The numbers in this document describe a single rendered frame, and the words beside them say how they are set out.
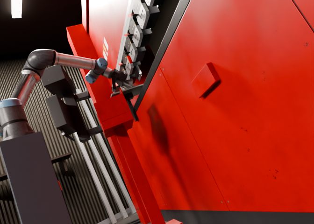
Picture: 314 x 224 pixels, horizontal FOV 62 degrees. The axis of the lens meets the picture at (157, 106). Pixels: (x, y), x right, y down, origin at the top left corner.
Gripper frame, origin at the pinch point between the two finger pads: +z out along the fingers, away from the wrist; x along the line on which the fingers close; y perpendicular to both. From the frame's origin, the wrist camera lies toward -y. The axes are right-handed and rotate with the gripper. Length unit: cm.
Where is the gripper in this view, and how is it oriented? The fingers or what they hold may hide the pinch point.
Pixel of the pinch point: (132, 88)
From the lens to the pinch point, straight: 199.3
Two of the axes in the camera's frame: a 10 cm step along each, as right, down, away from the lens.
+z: 8.8, 4.7, 0.4
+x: -2.3, 3.5, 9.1
